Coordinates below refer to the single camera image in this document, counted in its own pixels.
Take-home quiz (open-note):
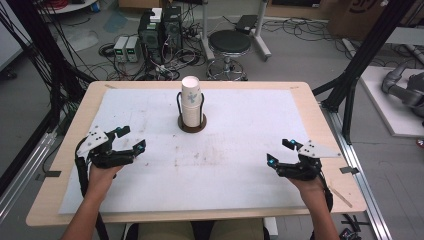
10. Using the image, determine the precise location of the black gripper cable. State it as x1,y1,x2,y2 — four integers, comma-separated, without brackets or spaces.
73,137,110,240
309,171,335,240

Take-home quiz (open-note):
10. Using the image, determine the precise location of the person's right leg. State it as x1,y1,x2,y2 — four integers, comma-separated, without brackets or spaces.
209,218,265,240

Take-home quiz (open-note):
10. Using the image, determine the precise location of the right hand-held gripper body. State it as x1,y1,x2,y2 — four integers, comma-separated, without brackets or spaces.
275,139,343,182

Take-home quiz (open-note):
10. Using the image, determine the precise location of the white platform board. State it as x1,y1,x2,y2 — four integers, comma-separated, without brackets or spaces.
359,65,424,139

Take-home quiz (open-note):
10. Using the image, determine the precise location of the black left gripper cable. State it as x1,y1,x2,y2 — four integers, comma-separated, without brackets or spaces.
73,137,110,240

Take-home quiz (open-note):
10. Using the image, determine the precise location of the brown cardboard box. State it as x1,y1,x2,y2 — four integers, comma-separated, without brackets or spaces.
327,0,424,42

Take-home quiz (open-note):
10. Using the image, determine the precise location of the thin wooden stick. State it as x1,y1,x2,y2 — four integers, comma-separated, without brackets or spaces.
327,185,354,209

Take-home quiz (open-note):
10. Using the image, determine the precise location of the black flat device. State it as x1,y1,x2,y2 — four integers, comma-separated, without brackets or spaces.
234,14,260,35

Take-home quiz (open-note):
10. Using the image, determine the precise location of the grey bench power supply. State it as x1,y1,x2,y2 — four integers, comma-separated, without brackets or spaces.
113,35,130,64
125,35,141,64

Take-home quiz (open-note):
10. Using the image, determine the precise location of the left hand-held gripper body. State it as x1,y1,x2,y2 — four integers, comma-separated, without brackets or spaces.
76,125,135,170

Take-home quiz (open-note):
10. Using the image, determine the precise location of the person's left leg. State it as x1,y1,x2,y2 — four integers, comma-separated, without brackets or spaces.
137,221,195,240

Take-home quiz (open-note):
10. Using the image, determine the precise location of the black metal frame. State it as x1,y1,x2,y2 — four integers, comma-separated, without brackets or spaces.
0,0,96,134
312,0,419,145

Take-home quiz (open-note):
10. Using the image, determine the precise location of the black tape strip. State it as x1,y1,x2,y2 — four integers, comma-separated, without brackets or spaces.
339,165,361,175
35,170,63,182

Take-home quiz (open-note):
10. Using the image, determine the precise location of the white table mat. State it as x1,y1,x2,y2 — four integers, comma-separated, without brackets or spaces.
58,87,310,215

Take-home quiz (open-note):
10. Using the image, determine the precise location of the aluminium rail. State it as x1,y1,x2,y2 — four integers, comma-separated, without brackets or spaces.
319,102,394,240
0,131,58,224

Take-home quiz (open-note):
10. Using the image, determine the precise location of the small white box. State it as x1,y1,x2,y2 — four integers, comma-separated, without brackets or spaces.
149,7,164,24

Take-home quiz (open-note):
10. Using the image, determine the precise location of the person's left hand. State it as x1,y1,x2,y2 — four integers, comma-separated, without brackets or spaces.
86,163,125,198

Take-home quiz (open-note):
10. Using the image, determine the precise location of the black wire cup holder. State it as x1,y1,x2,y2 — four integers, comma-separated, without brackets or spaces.
175,91,208,134

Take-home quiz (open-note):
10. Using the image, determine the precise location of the stack of white paper cups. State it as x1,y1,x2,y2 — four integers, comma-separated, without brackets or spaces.
180,75,203,128

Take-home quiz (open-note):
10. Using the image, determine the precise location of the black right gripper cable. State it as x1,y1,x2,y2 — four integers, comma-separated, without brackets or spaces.
309,171,335,240

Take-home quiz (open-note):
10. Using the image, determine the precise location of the black computer tower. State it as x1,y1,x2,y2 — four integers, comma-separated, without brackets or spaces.
137,9,165,65
162,5,184,63

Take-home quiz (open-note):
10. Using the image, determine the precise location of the person's right hand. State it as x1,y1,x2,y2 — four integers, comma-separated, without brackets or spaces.
287,175,327,205

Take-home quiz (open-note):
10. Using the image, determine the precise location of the person's leg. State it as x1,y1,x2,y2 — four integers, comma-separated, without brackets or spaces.
137,221,195,240
209,218,265,240

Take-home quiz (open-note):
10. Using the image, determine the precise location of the black round stool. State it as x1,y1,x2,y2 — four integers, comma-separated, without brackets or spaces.
205,29,253,82

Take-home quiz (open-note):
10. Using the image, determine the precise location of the light wooden table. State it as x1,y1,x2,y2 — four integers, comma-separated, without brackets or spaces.
25,80,368,228

